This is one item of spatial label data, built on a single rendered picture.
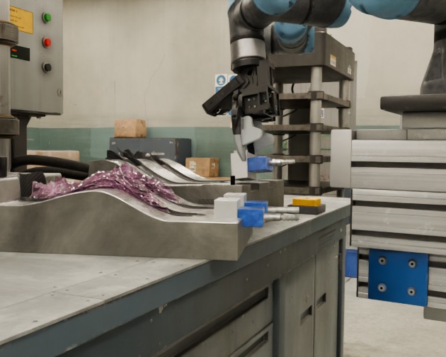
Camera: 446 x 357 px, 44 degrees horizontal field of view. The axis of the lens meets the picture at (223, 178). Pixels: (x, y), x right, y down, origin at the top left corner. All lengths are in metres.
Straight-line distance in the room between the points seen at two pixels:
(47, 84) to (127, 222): 1.15
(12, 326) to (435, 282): 0.61
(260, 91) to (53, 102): 0.97
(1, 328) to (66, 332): 0.07
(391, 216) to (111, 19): 8.95
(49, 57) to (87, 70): 7.86
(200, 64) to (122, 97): 1.50
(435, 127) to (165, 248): 0.43
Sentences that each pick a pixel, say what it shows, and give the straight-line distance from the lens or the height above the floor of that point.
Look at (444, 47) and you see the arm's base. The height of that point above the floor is 1.11.
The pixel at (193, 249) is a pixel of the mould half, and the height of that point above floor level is 0.81.
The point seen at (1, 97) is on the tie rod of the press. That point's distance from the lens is 1.62.
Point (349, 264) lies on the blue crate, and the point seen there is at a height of 0.10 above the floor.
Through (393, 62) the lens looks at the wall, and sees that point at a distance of 7.71.
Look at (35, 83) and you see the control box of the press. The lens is 1.90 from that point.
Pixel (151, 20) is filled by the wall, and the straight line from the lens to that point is 9.20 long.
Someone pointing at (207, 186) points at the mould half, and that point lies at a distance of 1.14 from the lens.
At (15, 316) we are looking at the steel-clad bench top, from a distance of 0.58.
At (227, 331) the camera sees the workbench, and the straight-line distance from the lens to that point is 1.08.
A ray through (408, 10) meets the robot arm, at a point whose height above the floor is 1.15.
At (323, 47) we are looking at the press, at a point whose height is 1.87.
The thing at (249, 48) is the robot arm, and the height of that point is 1.17.
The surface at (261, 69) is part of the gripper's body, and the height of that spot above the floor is 1.13.
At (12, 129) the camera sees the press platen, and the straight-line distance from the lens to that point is 1.61.
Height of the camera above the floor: 0.96
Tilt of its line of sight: 3 degrees down
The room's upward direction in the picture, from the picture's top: 1 degrees clockwise
